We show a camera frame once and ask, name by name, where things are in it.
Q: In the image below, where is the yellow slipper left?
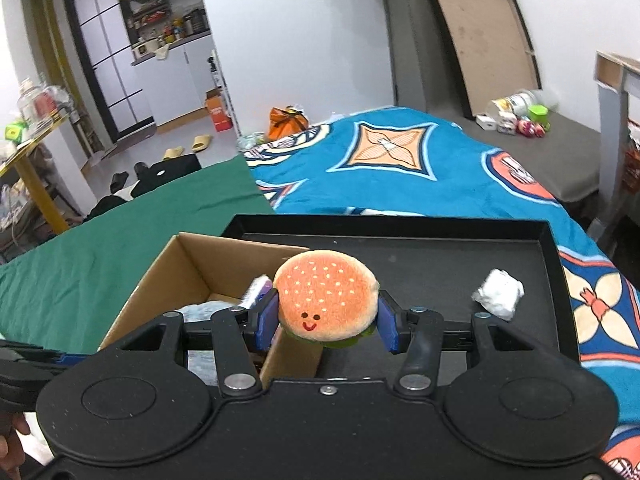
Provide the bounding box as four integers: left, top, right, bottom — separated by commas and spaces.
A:
163, 146, 184, 160

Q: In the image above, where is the orange cardboard box floor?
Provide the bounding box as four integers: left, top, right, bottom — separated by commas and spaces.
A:
205, 89, 233, 132

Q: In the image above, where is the light blue fluffy towel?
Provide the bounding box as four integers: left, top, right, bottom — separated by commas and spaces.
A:
178, 300, 233, 323

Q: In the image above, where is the orange bag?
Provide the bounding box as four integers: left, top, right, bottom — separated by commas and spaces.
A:
266, 106, 309, 142

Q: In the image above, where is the yellow table with items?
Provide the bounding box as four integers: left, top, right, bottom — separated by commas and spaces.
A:
1, 78, 70, 235

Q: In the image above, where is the green cloth sheet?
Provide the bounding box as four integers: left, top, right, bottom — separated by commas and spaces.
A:
1, 156, 272, 353

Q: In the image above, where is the person left hand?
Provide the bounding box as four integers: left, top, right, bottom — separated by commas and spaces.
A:
1, 413, 30, 480

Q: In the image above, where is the brown cardboard box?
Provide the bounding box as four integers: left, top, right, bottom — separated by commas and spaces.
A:
101, 232, 305, 348

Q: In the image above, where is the blue patterned blanket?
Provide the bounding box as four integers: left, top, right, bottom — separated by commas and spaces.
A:
241, 107, 639, 479

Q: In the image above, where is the black laptop bag floor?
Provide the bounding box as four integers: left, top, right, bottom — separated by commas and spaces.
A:
131, 154, 202, 198

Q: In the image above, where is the hamburger plush toy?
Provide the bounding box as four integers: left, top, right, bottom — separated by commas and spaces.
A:
273, 250, 380, 347

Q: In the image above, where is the yellow slipper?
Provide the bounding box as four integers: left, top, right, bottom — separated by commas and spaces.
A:
192, 134, 213, 153
163, 146, 184, 160

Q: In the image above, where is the white soft wad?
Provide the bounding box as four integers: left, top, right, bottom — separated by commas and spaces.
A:
471, 269, 525, 321

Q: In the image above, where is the grey mattress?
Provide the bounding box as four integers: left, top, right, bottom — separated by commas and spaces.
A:
437, 108, 600, 203

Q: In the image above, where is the brown leaning board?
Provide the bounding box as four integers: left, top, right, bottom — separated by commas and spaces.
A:
431, 0, 541, 119

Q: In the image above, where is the green cup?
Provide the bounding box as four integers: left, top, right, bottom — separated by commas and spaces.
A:
527, 104, 550, 131

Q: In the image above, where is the yellow slipper right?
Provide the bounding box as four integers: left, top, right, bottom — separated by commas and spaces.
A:
192, 134, 213, 153

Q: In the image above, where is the white grey side table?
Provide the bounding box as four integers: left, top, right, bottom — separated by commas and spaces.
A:
588, 51, 639, 247

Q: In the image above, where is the tissue pack white purple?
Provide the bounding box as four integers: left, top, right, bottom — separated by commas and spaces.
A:
239, 274, 273, 309

